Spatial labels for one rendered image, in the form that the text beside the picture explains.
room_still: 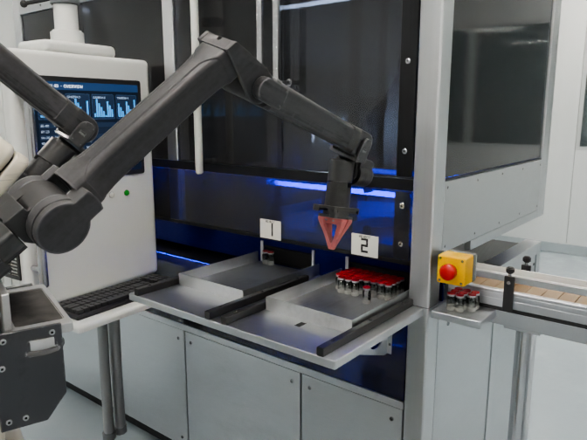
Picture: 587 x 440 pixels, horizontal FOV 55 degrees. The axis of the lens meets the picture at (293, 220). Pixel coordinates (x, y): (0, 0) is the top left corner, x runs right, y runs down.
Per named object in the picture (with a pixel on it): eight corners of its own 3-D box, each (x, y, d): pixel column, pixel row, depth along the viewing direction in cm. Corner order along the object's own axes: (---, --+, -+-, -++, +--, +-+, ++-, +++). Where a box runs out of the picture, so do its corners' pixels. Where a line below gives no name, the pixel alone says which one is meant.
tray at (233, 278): (257, 261, 191) (257, 250, 190) (319, 274, 175) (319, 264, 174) (178, 285, 165) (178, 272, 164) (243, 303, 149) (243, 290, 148)
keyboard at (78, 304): (153, 278, 196) (153, 271, 196) (182, 285, 189) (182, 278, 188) (48, 311, 164) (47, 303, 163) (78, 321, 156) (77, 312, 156)
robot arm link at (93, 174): (214, 10, 91) (255, 24, 85) (243, 75, 101) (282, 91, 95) (-10, 202, 78) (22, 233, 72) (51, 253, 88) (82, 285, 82)
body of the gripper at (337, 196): (359, 216, 131) (362, 185, 130) (335, 215, 122) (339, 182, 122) (335, 213, 135) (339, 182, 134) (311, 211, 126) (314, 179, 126)
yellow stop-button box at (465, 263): (448, 275, 146) (449, 248, 145) (475, 280, 142) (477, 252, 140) (435, 282, 140) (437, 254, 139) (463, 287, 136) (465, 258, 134)
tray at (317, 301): (341, 279, 170) (341, 268, 169) (419, 297, 154) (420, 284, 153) (265, 309, 144) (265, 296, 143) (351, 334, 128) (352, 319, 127)
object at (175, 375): (195, 328, 364) (189, 194, 347) (523, 443, 237) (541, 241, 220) (45, 386, 287) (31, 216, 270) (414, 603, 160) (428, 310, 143)
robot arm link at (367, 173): (335, 125, 127) (365, 138, 122) (362, 133, 136) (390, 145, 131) (316, 174, 130) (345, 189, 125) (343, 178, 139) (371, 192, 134)
